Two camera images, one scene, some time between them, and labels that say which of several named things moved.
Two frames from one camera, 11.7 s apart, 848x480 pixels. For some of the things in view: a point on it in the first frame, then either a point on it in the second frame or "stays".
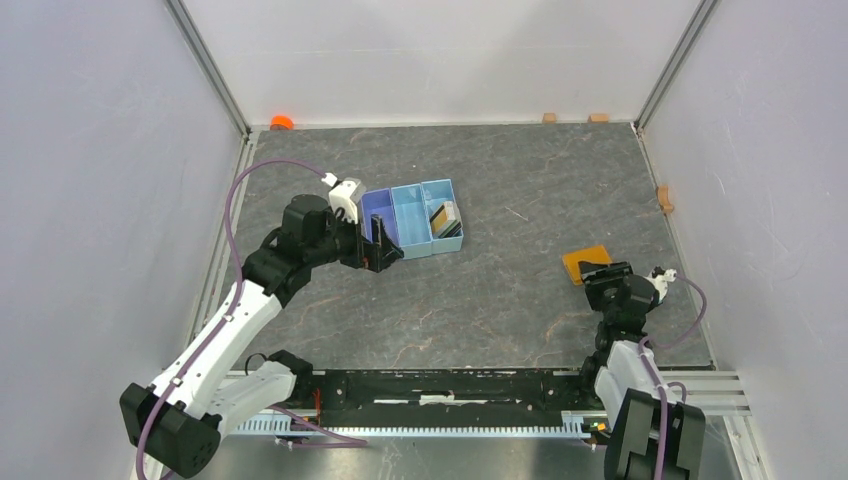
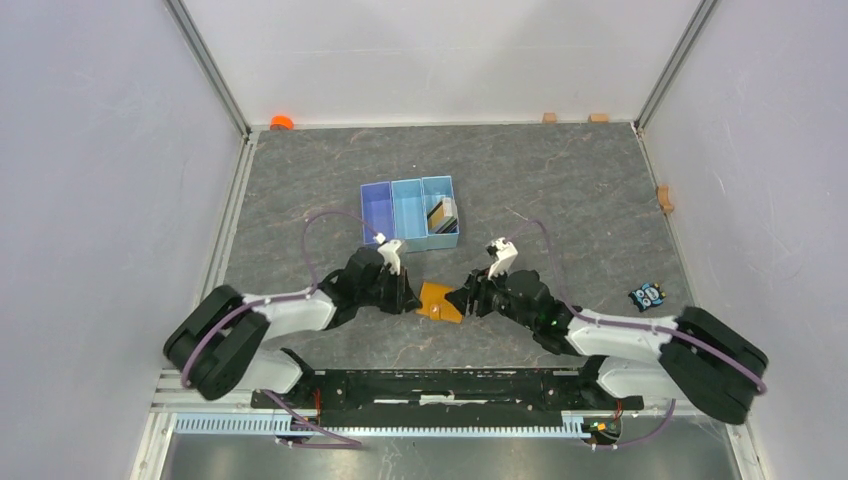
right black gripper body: (599, 293) -> (491, 295)
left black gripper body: (348, 242) -> (390, 291)
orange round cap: (281, 123) stays
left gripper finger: (379, 235) -> (411, 301)
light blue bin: (435, 193) stays
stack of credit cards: (446, 221) stays
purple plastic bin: (380, 202) stays
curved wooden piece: (662, 193) stays
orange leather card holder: (595, 254) -> (434, 304)
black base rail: (447, 396) stays
